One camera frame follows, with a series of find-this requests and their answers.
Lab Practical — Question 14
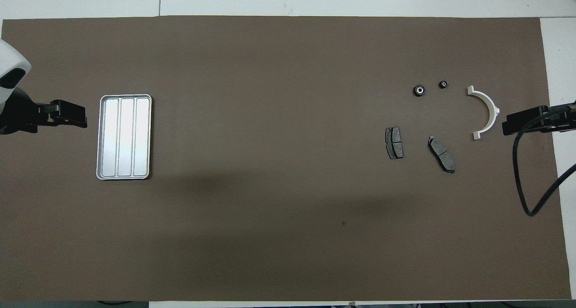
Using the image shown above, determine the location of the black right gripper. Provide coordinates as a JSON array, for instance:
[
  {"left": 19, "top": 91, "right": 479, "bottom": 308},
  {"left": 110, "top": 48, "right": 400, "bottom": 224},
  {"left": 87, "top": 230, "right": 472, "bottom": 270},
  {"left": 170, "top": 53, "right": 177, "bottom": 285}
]
[{"left": 502, "top": 100, "right": 576, "bottom": 136}]

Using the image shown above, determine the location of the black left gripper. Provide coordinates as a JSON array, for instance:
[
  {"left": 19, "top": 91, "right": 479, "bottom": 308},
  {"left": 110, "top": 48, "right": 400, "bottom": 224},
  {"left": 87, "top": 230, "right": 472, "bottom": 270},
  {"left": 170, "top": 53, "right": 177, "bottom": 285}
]
[{"left": 0, "top": 88, "right": 88, "bottom": 135}]

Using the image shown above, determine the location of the silver metal tray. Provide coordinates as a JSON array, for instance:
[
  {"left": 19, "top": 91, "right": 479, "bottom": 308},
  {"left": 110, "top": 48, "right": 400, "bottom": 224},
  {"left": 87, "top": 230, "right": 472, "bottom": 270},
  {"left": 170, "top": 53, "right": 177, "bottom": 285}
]
[{"left": 96, "top": 94, "right": 153, "bottom": 181}]

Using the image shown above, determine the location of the elongated grey brake pad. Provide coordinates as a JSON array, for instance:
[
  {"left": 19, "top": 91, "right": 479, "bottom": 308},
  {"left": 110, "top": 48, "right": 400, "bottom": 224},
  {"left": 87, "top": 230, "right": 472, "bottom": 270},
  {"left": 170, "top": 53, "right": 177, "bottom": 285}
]
[{"left": 427, "top": 136, "right": 456, "bottom": 174}]

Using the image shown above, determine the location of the rectangular dark brake pad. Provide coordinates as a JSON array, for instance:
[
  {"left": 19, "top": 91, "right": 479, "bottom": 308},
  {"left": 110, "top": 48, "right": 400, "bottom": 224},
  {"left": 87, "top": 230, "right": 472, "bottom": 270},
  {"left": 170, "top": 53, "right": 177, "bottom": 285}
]
[{"left": 385, "top": 127, "right": 404, "bottom": 160}]

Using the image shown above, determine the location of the brown table mat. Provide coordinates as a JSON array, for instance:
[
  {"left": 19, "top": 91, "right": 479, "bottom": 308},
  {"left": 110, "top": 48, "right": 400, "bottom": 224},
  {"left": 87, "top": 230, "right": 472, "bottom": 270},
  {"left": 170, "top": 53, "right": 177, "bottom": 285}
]
[{"left": 0, "top": 16, "right": 572, "bottom": 302}]

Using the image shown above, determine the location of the white semicircular bracket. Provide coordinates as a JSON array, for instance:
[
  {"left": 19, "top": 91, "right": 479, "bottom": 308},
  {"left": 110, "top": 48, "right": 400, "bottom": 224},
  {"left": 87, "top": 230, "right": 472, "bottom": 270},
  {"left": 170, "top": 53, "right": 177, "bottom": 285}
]
[{"left": 467, "top": 86, "right": 500, "bottom": 140}]

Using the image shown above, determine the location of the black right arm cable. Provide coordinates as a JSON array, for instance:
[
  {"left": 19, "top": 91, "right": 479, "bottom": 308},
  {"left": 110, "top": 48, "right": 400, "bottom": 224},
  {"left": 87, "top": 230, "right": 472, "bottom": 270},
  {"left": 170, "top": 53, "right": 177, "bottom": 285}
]
[{"left": 513, "top": 102, "right": 576, "bottom": 217}]

